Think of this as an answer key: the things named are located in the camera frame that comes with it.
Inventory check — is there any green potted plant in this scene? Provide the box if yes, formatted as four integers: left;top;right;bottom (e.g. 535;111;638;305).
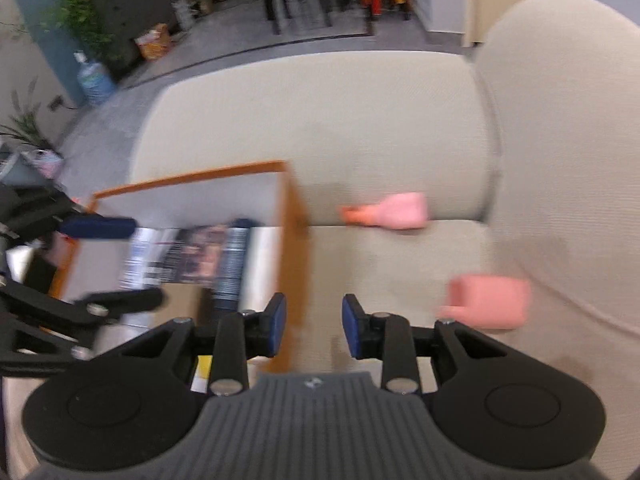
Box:
42;0;132;77

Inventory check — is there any magazine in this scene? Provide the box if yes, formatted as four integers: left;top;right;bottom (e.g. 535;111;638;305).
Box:
119;219;254;311

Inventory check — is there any wooden box with brown rim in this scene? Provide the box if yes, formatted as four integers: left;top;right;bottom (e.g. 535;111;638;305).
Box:
47;160;314;394

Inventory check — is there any thin-leaved plant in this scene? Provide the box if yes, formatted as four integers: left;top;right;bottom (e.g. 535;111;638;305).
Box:
0;77;57;155

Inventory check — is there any orange printed box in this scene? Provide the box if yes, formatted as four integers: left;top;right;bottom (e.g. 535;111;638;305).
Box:
134;22;174;62

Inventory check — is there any black cabinet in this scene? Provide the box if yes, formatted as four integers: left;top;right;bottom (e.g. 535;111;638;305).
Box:
91;0;182;82

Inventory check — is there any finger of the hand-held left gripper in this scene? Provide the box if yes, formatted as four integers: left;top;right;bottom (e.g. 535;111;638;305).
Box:
0;184;137;252
0;284;166;378

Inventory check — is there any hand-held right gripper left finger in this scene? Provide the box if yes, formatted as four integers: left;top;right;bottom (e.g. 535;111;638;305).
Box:
107;292;289;396

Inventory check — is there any blue water jug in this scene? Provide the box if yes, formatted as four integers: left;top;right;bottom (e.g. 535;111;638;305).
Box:
74;51;119;107

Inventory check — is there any pink patterned pouch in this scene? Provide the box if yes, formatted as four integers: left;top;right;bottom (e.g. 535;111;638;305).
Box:
32;148;66;179

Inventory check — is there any yellow white card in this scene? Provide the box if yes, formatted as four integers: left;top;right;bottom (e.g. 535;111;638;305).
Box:
191;355;215;394

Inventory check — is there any pink toy with orange tip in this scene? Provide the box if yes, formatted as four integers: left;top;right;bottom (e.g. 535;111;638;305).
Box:
340;191;431;232

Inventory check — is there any beige fabric sofa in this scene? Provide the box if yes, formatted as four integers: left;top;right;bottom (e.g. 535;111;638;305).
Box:
0;0;640;480

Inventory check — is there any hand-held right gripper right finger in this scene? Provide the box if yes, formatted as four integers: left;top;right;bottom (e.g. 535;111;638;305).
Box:
341;294;522;394

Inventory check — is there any white plastic container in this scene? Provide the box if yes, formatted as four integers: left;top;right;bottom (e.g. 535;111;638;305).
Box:
172;0;197;32

